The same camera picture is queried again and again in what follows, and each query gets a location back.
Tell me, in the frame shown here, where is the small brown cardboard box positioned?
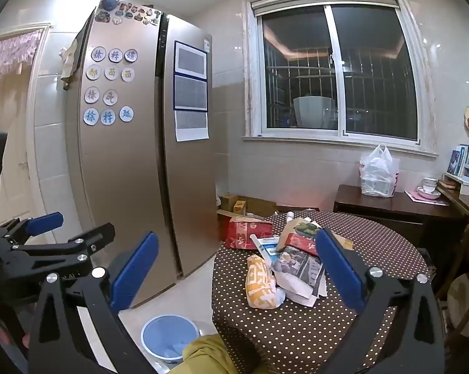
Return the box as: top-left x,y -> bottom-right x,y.
220,194 -> 239,213

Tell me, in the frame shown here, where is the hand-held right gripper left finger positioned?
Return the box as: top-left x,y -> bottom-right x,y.
28,231 -> 160,374

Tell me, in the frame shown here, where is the red and white snack packet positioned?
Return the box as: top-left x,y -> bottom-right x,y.
285,234 -> 322,257

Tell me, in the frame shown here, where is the white ribbed pot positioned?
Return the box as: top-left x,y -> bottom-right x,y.
293,95 -> 336,129

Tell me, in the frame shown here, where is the dark wooden side table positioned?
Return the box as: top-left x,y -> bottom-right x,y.
333,184 -> 469,250

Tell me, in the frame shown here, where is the open cardboard box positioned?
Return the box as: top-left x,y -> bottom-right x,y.
238,195 -> 321,219

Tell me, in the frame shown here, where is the blue plastic waste bin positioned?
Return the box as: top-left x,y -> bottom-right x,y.
141,315 -> 201,364

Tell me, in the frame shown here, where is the brown polka dot tablecloth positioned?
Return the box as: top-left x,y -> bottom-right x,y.
211,210 -> 434,374

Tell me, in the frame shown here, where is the white-framed sliding window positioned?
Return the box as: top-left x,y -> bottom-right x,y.
241,0 -> 438,157

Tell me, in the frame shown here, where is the pink floral curtain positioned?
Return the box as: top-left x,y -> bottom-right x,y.
0,27 -> 45,100

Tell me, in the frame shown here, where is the yellow snack packet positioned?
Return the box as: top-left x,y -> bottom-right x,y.
245,253 -> 286,309

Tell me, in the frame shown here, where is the white roller blind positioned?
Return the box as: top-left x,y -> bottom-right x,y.
251,0 -> 399,17

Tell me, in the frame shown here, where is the row of books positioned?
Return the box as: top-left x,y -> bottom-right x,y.
447,143 -> 469,183

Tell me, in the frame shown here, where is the red paper bag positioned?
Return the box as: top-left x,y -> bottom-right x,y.
225,216 -> 274,250

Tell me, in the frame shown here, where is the white panel door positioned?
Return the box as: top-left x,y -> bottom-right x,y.
0,86 -> 38,242

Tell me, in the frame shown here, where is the white ceramic bowl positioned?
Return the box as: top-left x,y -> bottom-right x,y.
417,177 -> 442,200

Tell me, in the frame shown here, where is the teal toothpaste box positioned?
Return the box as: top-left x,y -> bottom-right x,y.
258,237 -> 284,266

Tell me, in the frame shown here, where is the white and blue toothpaste tube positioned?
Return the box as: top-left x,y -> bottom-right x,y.
250,235 -> 276,270

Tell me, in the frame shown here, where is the white paper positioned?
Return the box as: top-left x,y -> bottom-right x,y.
275,273 -> 329,308

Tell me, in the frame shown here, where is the champagne double-door refrigerator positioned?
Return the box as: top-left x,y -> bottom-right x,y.
61,0 -> 215,308

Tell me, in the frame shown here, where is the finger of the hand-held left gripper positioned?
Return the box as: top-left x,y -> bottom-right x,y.
0,212 -> 64,246
10,223 -> 115,267

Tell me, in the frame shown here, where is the group of souvenir fridge magnets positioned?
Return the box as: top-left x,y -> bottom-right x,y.
95,0 -> 162,26

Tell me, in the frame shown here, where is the person's left forearm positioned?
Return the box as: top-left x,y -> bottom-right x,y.
0,314 -> 28,361

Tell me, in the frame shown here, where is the white plastic bag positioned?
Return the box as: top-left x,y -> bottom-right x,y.
359,144 -> 401,197

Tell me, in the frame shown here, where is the person's yellow trouser leg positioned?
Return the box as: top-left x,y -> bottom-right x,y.
182,334 -> 266,374

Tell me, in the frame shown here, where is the wooden shelf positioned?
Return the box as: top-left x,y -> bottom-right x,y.
437,177 -> 469,219

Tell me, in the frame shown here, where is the dark printed cartoon packet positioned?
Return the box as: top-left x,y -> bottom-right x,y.
275,250 -> 326,295

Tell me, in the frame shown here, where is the beige hanging bag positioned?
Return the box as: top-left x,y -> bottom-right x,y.
60,41 -> 82,91

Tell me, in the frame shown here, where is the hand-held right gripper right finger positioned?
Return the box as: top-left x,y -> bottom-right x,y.
316,228 -> 443,374

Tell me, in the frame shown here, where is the group of round character magnets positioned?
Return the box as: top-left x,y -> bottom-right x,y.
82,46 -> 138,126

